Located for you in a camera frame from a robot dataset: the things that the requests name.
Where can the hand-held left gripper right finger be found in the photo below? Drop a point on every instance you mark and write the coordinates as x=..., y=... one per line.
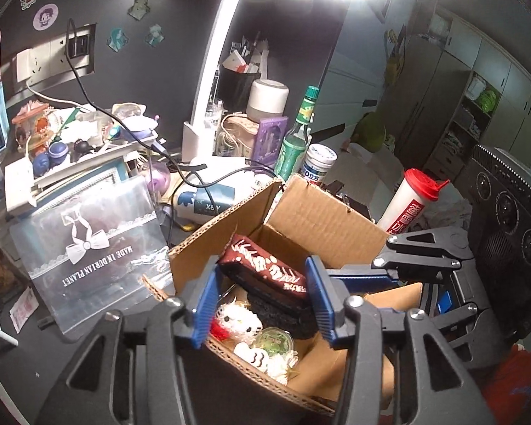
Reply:
x=321, y=301

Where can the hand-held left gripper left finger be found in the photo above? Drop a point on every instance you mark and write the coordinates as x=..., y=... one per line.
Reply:
x=205, y=310

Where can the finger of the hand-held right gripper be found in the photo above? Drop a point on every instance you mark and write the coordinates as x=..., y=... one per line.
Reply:
x=473, y=316
x=425, y=248

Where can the white crochet cat plush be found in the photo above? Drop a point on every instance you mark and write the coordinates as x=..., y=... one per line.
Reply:
x=239, y=321

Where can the black fuzzy pouch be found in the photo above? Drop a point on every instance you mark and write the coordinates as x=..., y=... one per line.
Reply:
x=283, y=318

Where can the clear jelly cup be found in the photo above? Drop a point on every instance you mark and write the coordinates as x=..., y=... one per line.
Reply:
x=274, y=343

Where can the brown snack packet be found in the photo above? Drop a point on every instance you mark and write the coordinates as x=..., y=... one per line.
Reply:
x=265, y=270

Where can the white artificial flower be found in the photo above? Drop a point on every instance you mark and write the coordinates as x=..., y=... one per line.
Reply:
x=278, y=369

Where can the cardboard box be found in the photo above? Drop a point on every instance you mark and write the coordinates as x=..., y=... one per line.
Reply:
x=327, y=212

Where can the white cup with red lid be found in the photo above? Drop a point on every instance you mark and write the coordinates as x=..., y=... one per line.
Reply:
x=407, y=208

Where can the red printed clothing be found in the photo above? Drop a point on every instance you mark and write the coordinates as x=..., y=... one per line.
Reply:
x=517, y=380

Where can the white and blue pack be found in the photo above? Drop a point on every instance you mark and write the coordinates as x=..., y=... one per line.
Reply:
x=203, y=195

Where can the clear bow print bag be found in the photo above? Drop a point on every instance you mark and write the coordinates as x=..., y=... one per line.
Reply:
x=93, y=274

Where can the green plush toy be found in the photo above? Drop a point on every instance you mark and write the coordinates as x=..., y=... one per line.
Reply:
x=371, y=133

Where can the white pill bottle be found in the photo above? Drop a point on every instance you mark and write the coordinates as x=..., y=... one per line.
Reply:
x=318, y=164

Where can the purple translucent ball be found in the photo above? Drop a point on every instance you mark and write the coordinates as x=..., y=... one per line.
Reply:
x=157, y=181

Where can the green glass bottle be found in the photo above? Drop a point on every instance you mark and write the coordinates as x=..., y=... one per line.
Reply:
x=292, y=150

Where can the white wardrobe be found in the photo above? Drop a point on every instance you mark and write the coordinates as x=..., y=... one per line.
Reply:
x=425, y=88

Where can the purple box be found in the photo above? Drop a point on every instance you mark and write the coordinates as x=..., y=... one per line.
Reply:
x=272, y=139

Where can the pink sachet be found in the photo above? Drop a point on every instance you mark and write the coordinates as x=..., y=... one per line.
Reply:
x=23, y=310

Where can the yellow plush toy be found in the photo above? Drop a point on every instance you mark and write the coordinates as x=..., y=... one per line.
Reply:
x=394, y=59

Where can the blue round figurines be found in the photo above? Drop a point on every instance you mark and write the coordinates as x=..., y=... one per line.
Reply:
x=53, y=155

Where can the black pen holder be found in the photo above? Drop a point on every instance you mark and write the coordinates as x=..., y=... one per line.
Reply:
x=239, y=93

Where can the white storage box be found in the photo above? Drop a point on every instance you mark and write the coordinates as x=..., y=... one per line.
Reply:
x=20, y=186

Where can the small figurine display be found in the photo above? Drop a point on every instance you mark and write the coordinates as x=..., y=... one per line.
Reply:
x=31, y=128

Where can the white desk lamp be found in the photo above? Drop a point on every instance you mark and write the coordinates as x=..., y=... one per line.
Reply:
x=221, y=53

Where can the pale character sticker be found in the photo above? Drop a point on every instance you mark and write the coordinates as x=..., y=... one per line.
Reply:
x=155, y=34

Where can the teal character sticker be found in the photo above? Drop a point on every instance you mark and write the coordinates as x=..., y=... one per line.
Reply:
x=116, y=37

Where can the green character sticker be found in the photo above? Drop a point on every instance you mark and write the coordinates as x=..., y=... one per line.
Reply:
x=138, y=6

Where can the round purple character badge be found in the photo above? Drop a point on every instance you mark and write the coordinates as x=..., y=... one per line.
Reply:
x=45, y=17

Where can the light blue frame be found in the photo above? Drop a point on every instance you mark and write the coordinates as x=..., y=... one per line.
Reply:
x=93, y=181

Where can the wall socket panel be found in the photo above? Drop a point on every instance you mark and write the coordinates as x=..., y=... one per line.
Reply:
x=35, y=64

